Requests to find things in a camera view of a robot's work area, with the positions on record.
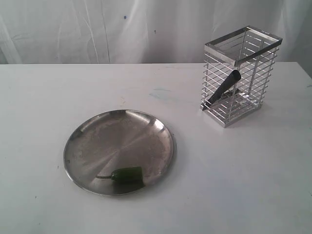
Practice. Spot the green jalapeno pepper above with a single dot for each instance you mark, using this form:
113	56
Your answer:
124	175

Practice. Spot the black handled knife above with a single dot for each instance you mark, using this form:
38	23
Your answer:
229	82

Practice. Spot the round stainless steel plate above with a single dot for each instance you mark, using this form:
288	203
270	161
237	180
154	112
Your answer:
118	139

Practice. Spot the white backdrop curtain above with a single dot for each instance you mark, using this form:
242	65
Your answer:
142	31

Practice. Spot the chrome wire utensil holder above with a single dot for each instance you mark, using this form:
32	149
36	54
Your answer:
252	52

